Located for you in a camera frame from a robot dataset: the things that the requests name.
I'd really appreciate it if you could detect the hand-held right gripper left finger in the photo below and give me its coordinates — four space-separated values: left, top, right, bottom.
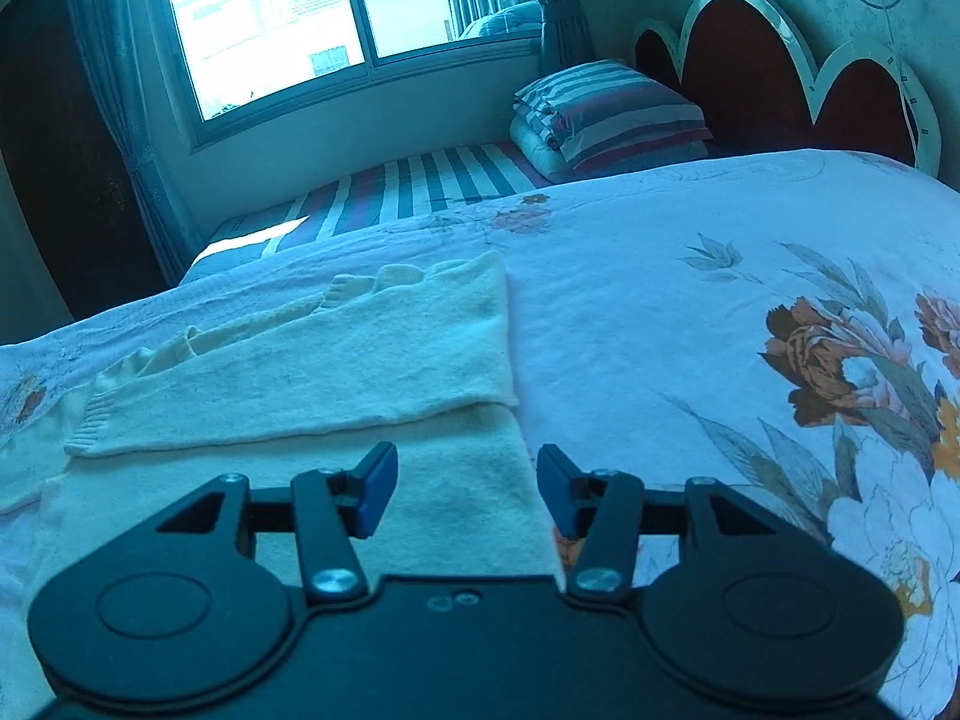
154 441 400 605

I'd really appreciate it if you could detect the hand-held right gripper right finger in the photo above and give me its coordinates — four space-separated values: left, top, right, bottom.
537 442 797 605

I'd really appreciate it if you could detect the cream knit sweater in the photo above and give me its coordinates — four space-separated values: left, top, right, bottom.
0 250 568 602

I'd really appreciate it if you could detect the bed with white sheet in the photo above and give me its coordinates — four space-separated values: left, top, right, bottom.
0 150 960 720

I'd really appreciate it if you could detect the striped bed sheet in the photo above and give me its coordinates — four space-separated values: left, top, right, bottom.
180 141 560 287

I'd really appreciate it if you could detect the striped pillow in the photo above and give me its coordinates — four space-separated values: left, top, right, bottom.
514 60 712 175

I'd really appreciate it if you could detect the blue window curtain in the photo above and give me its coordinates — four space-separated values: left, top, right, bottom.
58 0 202 290
439 0 598 73

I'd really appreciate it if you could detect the dark wooden wardrobe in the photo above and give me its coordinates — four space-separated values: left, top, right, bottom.
0 0 170 320

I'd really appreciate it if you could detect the scalloped red headboard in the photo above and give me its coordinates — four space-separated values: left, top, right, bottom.
632 0 943 170

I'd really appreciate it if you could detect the blue bundle on windowsill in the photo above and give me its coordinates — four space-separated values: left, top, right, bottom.
457 1 545 41

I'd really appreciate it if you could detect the sliding glass window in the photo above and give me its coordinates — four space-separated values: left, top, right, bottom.
139 0 542 155

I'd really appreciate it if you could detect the looped wall cable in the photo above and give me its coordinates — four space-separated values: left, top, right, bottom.
835 0 920 152

